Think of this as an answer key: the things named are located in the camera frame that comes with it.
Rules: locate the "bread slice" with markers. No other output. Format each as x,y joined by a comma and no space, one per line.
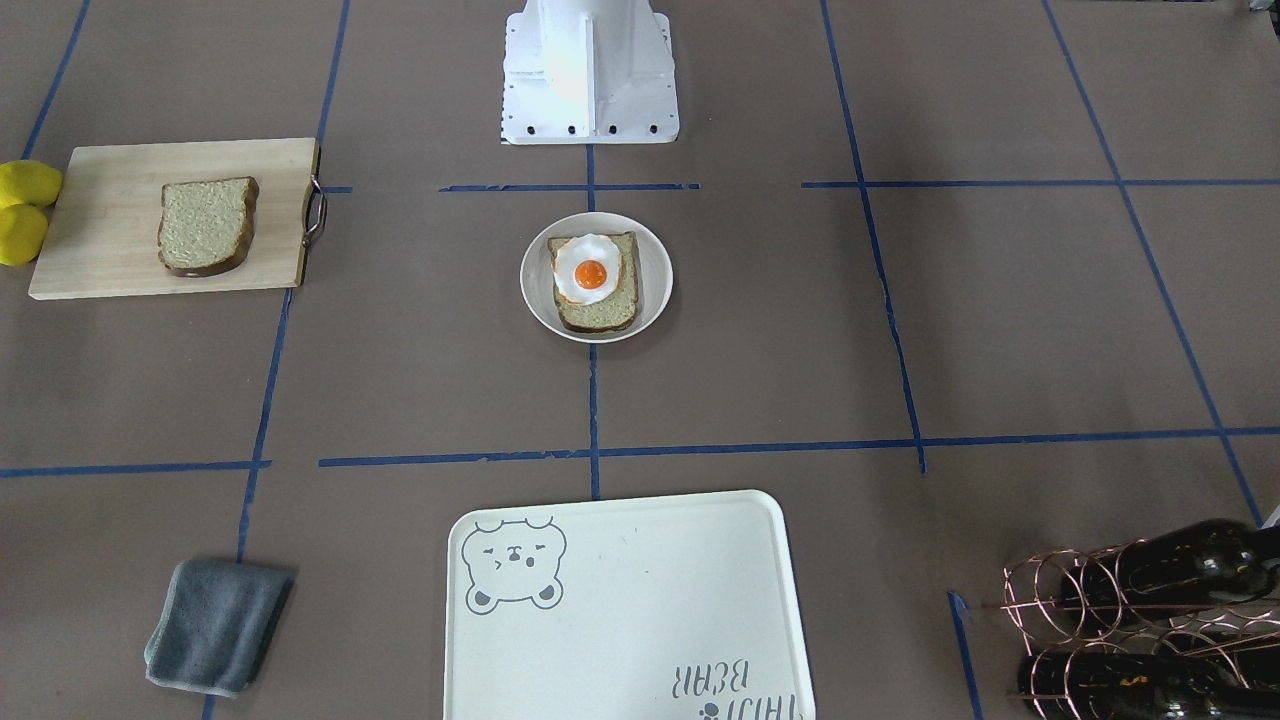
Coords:
613,314
207,227

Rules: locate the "fried egg toy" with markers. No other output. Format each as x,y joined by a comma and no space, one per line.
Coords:
586,269

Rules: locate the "white round plate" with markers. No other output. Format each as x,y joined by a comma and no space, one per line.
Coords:
656,276

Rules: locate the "white bear serving tray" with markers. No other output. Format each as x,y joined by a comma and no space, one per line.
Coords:
670,607

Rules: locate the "grey folded cloth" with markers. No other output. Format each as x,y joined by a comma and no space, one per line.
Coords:
217,623

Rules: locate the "dark glass bottle lower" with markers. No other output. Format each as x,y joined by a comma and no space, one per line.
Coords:
1099,685

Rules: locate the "dark glass bottle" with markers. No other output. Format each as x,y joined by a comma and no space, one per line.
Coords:
1099,685
1216,562

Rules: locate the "wooden cutting board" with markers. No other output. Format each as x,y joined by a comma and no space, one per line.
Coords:
102,239

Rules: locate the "dark glass bottle upper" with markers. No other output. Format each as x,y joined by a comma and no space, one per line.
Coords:
1216,562

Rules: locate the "yellow lemon lower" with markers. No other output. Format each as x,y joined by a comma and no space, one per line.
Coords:
23,231

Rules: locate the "yellow lemon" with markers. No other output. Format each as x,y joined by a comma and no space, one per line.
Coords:
23,231
29,182

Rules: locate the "yellow lemon upper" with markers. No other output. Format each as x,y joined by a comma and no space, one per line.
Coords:
29,182

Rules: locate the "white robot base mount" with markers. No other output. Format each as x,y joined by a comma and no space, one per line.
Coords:
579,72

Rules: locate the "copper wire bottle rack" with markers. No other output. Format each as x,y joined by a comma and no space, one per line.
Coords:
1242,639

